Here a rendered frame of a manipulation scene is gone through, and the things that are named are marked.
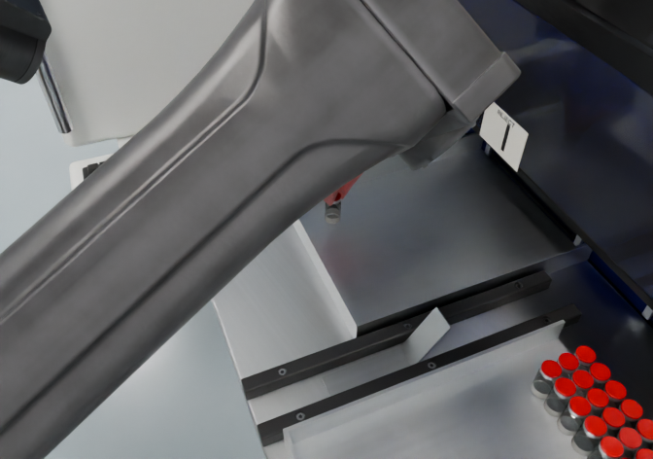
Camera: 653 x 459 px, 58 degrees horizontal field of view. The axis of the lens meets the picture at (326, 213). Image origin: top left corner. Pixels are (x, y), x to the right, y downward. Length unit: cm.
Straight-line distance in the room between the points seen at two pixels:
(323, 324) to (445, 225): 24
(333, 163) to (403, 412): 53
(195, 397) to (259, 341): 101
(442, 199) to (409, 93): 72
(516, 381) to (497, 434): 7
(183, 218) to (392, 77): 7
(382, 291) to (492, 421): 20
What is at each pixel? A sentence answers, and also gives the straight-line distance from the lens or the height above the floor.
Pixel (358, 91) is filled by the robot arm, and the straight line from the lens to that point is 16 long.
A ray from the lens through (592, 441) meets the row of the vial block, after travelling 67.
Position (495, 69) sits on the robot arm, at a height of 139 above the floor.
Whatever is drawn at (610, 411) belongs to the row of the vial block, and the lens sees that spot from 68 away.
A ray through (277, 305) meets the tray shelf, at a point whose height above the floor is 88.
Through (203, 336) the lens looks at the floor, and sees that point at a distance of 181.
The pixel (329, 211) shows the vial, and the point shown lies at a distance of 81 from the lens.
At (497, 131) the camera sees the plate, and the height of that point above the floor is 102.
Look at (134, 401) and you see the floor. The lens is 175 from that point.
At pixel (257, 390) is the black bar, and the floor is 90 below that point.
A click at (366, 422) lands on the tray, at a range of 66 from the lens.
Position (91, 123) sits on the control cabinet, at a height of 85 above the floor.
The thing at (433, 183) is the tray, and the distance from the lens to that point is 91.
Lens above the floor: 147
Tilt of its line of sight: 44 degrees down
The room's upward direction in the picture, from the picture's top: straight up
